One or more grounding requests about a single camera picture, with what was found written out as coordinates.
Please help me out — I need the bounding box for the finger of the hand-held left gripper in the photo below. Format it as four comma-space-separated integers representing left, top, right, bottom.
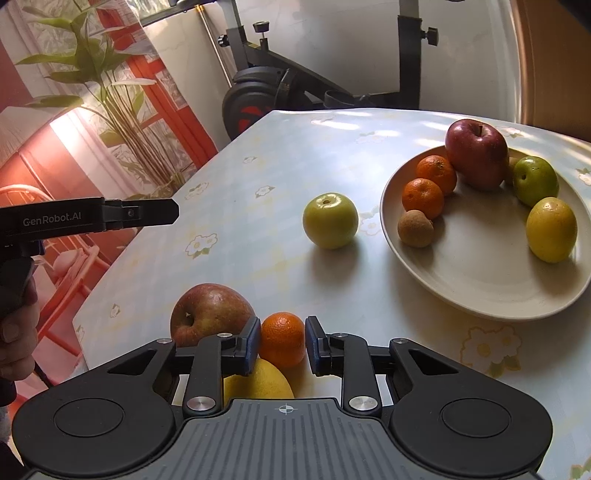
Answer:
104, 198, 180, 229

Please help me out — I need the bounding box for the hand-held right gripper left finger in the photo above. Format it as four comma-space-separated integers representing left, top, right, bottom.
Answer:
99, 316, 262, 417

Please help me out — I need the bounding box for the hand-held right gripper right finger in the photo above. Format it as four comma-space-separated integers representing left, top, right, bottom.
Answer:
305, 316, 467, 417

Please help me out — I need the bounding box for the orange tangerine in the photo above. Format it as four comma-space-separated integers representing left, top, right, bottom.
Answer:
402, 178, 445, 220
260, 312, 307, 368
416, 155, 458, 195

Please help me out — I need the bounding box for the yellow lemon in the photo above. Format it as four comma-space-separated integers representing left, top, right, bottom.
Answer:
223, 357, 295, 400

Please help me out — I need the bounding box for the dull reddish brown apple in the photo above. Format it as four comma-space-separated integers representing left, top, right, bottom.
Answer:
170, 283, 256, 348

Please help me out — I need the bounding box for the green apple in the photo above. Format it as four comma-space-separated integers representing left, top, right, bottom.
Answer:
302, 193, 359, 250
512, 156, 560, 207

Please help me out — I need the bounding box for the small brown kiwi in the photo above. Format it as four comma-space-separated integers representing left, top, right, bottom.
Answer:
397, 209, 435, 248

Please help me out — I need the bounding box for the cream round plate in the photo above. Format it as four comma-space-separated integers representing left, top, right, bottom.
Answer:
379, 144, 591, 321

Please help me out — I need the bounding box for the large dark red apple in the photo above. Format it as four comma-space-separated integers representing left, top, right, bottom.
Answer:
445, 119, 509, 191

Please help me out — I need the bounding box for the person's left hand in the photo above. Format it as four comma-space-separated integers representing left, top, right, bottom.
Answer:
0, 279, 42, 381

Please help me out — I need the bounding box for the black exercise bike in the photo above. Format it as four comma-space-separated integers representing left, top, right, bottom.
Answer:
139, 0, 439, 139

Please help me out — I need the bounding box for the wooden chair back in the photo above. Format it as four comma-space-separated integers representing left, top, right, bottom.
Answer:
510, 0, 591, 144

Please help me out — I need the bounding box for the metal wall pipe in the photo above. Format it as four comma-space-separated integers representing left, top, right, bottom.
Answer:
198, 4, 234, 88

